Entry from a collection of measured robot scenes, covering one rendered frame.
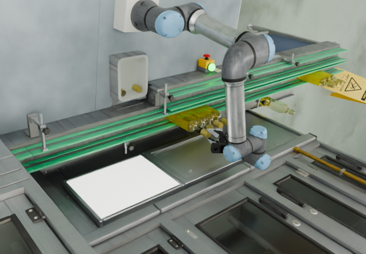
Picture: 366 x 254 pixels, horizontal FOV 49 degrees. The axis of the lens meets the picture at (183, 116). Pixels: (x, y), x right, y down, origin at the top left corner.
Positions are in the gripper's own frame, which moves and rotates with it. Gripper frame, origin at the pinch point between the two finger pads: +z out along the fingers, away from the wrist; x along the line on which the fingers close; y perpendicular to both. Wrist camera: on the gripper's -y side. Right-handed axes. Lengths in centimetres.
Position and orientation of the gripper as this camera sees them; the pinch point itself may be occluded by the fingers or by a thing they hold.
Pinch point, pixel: (207, 134)
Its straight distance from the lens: 198.7
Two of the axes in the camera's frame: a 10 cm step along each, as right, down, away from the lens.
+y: 7.6, -2.4, 6.0
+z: -6.4, -3.5, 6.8
